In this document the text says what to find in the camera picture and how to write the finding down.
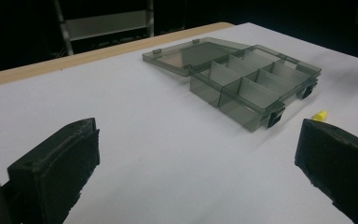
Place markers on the metal stand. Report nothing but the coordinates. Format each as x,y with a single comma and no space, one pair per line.
105,26

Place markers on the small yellow plastic piece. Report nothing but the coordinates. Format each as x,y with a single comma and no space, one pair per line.
320,115

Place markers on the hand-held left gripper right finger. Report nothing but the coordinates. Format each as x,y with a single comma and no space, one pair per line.
338,158

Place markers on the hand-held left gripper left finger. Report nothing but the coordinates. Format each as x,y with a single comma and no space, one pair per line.
59,168

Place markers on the white table mat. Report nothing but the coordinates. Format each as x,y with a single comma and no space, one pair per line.
155,149

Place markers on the smoky transparent compartment box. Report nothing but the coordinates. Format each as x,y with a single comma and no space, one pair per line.
245,84

